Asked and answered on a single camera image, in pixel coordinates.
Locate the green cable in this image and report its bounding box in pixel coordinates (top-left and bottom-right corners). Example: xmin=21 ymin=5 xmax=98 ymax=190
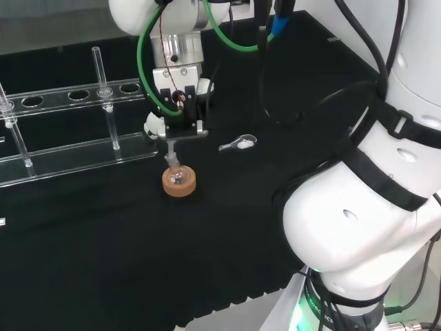
xmin=136 ymin=0 xmax=287 ymax=117

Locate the clear round-bottom flask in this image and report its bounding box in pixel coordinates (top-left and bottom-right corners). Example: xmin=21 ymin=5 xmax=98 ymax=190
xmin=165 ymin=155 xmax=191 ymax=188

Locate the clear glass weighing funnel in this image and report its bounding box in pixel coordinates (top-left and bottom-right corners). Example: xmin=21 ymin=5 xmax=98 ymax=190
xmin=218 ymin=134 xmax=258 ymax=153

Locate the clear acrylic funnel stand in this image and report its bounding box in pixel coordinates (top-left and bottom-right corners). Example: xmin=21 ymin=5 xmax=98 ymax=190
xmin=0 ymin=46 xmax=159 ymax=189

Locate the thin grey cable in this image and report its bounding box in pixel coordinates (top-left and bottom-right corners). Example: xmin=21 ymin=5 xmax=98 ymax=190
xmin=384 ymin=232 xmax=441 ymax=315

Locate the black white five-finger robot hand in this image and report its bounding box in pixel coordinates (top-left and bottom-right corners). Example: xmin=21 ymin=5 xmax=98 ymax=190
xmin=143 ymin=78 xmax=216 ymax=142

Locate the black bench cloth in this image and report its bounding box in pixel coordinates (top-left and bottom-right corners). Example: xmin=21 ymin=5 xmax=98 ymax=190
xmin=0 ymin=10 xmax=392 ymax=331

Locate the thick black cable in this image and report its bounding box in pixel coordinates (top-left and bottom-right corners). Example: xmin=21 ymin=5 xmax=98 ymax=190
xmin=254 ymin=0 xmax=385 ymax=126

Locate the brown cork ring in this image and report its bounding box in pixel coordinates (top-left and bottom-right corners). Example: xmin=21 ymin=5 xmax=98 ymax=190
xmin=161 ymin=165 xmax=198 ymax=199

